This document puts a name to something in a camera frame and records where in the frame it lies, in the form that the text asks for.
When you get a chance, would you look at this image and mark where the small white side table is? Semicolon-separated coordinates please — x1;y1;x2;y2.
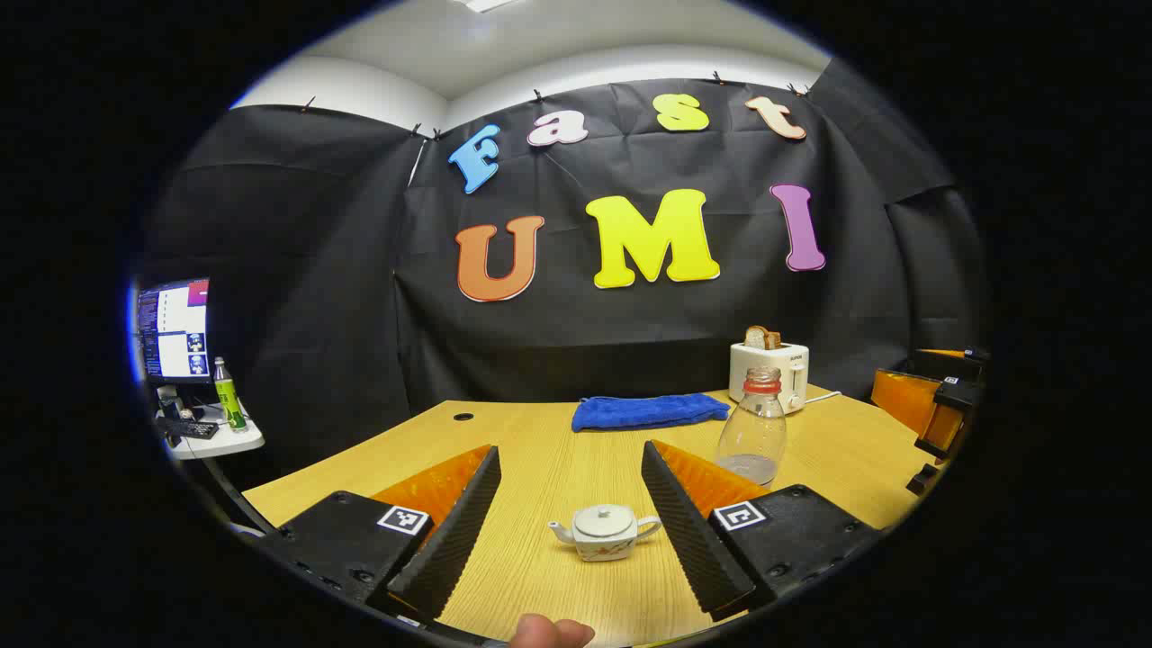
153;400;266;462

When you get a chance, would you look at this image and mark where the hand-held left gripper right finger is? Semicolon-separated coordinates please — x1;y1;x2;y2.
641;439;883;624

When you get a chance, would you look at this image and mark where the white toaster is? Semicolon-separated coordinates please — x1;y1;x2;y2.
728;341;810;415

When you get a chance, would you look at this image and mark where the black backdrop cloth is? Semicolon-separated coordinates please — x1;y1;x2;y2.
144;58;991;478

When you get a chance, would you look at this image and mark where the clear plastic water bottle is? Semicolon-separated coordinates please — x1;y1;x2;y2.
715;366;788;488

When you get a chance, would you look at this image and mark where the green drink bottle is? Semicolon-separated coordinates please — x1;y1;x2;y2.
212;356;248;433

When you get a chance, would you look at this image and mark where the white ceramic teacup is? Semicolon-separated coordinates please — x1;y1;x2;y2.
548;517;663;563

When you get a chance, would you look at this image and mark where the blue towel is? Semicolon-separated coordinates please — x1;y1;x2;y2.
571;392;732;433

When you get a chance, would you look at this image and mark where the computer monitor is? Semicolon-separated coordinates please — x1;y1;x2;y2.
135;277;212;386

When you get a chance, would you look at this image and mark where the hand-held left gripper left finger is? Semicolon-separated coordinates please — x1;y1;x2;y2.
256;443;502;624

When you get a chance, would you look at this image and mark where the black keyboard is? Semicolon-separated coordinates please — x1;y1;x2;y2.
155;416;220;440

